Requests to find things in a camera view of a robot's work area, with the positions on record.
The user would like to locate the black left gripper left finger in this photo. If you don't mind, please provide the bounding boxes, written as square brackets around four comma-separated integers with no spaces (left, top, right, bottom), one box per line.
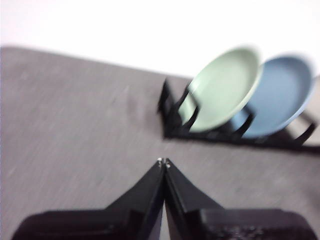
[11,157,166,240]

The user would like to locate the blue plate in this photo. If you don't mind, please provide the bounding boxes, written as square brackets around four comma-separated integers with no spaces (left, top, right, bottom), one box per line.
[229,52,317,138]

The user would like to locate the green plate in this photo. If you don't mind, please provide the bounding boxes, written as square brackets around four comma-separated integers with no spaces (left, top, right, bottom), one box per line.
[178,46,263,133]

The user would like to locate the black plate rack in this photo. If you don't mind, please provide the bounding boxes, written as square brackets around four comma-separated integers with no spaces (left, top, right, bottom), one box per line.
[156,77,320,152]

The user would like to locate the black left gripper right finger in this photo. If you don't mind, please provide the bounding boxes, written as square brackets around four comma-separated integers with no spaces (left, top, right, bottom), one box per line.
[164,157,318,240]

